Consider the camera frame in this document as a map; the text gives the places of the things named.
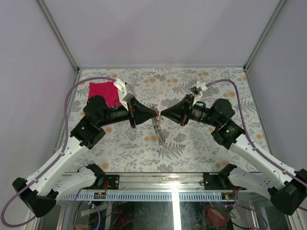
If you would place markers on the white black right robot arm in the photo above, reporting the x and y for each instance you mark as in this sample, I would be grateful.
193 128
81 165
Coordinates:
284 186

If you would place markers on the white slotted cable duct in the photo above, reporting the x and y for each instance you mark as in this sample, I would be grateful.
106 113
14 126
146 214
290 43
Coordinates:
155 196

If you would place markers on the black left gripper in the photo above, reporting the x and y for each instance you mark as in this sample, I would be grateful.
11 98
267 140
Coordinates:
143 113

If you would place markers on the red folded cloth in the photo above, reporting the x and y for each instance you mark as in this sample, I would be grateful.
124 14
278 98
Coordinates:
107 90

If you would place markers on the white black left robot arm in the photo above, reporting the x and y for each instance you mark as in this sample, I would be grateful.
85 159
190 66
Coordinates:
87 133

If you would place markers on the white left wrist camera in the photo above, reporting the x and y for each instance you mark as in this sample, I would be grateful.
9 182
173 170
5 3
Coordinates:
125 92

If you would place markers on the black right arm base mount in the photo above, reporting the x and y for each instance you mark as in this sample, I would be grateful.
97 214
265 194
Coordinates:
216 181

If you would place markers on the floral table mat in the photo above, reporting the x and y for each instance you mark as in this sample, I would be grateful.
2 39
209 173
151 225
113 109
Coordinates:
162 145

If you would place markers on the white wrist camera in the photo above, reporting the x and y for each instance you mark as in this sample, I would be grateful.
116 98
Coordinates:
197 88
125 92

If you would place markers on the aluminium front rail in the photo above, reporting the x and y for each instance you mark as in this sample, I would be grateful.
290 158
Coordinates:
163 180

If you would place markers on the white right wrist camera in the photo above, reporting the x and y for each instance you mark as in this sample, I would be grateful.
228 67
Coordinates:
197 88

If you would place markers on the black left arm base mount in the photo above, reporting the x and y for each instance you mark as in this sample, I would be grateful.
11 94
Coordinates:
108 182

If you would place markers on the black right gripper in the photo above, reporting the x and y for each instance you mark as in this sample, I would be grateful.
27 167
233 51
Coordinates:
181 112

